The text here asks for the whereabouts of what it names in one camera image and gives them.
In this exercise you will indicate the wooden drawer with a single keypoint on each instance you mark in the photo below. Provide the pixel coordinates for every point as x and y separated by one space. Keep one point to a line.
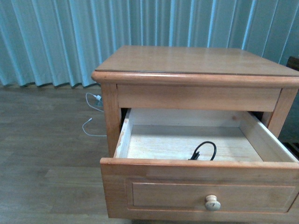
200 166

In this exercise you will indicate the wooden nightstand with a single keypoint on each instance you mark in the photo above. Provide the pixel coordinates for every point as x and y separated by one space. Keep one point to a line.
194 78

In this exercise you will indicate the pale green curtain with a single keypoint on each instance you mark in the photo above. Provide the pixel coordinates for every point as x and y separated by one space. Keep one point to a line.
62 41

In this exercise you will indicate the dark wooden furniture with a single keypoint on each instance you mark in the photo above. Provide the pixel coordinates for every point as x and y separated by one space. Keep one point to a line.
289 135

